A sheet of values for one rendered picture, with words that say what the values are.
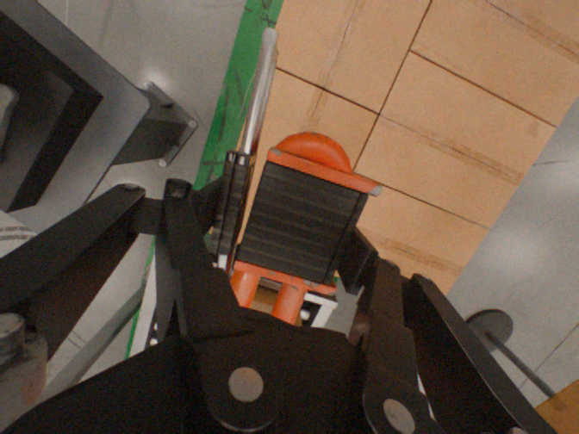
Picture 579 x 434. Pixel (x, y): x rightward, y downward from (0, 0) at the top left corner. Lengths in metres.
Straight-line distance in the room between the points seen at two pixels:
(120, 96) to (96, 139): 0.12
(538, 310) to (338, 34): 2.31
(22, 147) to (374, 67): 0.93
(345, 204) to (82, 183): 0.75
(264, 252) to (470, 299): 2.06
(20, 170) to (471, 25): 1.26
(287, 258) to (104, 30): 1.61
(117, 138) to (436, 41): 0.94
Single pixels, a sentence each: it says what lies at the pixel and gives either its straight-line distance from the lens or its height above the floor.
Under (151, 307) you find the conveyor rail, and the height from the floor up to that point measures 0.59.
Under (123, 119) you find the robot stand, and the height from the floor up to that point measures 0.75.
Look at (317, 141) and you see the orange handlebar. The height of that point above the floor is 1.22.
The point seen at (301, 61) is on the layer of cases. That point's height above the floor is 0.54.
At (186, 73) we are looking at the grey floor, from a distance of 1.50.
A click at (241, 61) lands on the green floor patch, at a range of 1.44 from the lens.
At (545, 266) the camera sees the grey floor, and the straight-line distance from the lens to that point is 2.41.
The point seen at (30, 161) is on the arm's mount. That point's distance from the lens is 0.79.
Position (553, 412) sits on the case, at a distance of 1.85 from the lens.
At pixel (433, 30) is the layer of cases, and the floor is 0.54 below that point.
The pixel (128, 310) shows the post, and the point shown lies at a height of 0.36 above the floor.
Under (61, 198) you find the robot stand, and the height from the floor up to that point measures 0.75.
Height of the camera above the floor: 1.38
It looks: 72 degrees down
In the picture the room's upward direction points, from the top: 174 degrees clockwise
